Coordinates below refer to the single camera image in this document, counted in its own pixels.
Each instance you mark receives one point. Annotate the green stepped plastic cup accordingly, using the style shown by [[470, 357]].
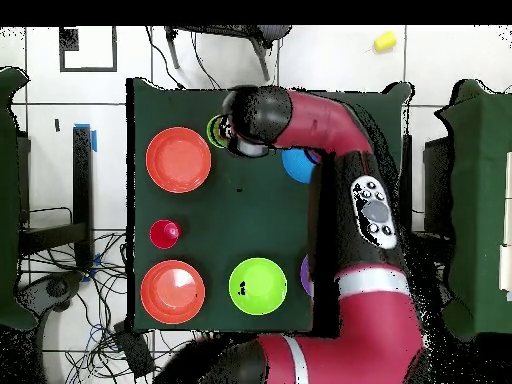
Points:
[[212, 130]]

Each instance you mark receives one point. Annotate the light blue plastic bowl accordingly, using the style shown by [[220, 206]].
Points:
[[298, 166]]

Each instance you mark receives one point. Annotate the light green plastic bowl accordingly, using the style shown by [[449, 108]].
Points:
[[264, 286]]

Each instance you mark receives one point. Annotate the yellow smooth plastic cup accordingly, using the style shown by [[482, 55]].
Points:
[[385, 41]]

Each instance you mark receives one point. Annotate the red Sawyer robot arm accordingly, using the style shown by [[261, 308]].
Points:
[[360, 260]]

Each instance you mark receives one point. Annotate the orange plastic bowl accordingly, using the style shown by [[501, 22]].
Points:
[[172, 292], [178, 160]]

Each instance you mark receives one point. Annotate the dark green tablecloth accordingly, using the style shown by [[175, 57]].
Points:
[[240, 224]]

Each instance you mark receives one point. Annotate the grey metal-legged chair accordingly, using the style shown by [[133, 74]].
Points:
[[240, 30]]

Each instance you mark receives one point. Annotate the red plastic cup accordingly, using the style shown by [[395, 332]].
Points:
[[164, 234]]

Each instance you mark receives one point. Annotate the blue tape strip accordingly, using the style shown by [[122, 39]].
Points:
[[94, 142]]

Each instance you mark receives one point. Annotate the black metal stand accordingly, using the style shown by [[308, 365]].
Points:
[[438, 180], [82, 180]]

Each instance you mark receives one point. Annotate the purple plastic bowl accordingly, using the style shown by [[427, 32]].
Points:
[[305, 276]]

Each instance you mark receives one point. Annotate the black chair base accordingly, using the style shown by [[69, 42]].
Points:
[[56, 288]]

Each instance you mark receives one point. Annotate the black power strip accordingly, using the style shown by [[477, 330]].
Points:
[[134, 352]]

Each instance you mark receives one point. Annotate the white panel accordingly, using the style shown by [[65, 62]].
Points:
[[506, 240]]

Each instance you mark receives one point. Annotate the black square frame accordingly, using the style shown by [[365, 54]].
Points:
[[68, 40]]

